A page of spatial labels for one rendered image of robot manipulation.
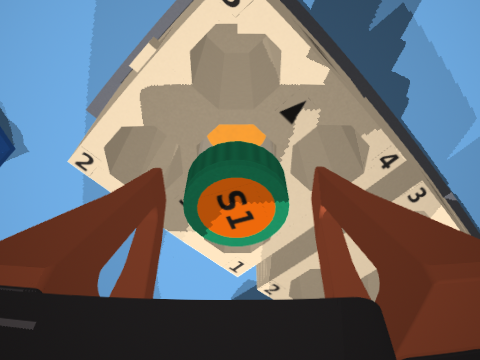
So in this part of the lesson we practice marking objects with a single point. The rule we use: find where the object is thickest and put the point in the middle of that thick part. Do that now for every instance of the sample tube with green cap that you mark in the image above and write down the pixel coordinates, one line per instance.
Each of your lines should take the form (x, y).
(236, 192)

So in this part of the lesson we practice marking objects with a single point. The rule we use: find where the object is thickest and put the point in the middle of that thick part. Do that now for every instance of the blue bench mat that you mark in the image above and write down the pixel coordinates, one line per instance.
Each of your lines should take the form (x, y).
(421, 56)

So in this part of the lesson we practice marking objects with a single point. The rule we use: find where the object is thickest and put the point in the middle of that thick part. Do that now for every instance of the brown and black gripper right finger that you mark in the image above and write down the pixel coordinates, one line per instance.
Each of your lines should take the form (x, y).
(429, 272)

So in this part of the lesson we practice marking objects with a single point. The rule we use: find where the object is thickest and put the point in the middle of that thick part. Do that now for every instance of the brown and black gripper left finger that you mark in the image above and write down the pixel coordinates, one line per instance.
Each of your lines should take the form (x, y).
(65, 254)

